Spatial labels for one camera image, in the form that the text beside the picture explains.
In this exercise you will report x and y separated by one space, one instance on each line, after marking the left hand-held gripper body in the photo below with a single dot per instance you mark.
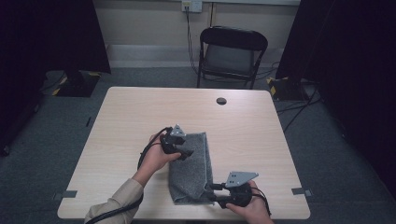
177 132

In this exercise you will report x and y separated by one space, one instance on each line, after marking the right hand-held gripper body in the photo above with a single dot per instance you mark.
238 179

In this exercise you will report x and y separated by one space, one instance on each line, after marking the grey towel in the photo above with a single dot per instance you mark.
191 174

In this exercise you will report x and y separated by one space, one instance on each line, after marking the person's left hand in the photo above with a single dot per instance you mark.
154 161

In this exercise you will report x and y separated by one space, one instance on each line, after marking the person's right hand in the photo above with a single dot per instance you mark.
255 211

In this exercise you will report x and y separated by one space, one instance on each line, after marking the round black table grommet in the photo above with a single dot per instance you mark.
221 101

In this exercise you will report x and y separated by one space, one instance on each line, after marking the grey tape strip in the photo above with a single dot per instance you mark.
67 194
302 191

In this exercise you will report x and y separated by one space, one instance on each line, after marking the black folding chair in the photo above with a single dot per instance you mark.
232 59

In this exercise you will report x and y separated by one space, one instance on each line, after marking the black stand base yellow stripes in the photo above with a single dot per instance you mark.
285 88
76 85

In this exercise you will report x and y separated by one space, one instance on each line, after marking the dark curtain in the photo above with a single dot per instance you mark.
46 40
348 62

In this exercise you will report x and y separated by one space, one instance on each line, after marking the white wall socket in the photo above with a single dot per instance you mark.
192 5

